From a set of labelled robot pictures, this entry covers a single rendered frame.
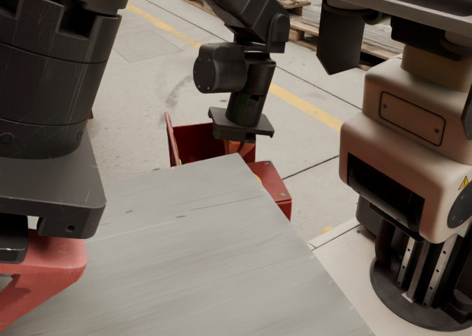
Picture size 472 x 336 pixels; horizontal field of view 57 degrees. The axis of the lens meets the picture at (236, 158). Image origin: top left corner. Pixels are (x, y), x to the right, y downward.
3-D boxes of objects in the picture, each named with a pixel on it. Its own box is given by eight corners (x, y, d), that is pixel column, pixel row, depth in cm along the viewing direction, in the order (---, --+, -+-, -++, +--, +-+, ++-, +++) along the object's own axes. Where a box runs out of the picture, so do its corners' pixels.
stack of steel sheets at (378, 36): (460, 39, 315) (465, 22, 309) (408, 58, 284) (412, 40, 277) (351, 9, 383) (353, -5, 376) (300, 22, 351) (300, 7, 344)
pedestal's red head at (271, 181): (288, 257, 69) (296, 164, 59) (187, 275, 66) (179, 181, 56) (254, 183, 85) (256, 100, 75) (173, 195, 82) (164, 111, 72)
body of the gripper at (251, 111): (206, 115, 74) (215, 74, 70) (261, 122, 77) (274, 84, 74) (213, 134, 69) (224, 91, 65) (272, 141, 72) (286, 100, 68)
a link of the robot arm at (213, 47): (292, 15, 63) (253, 10, 69) (230, 8, 56) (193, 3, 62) (281, 96, 67) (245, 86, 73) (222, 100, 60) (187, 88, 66)
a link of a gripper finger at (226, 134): (198, 155, 78) (209, 108, 73) (235, 159, 80) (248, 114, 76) (204, 177, 72) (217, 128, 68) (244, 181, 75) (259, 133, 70)
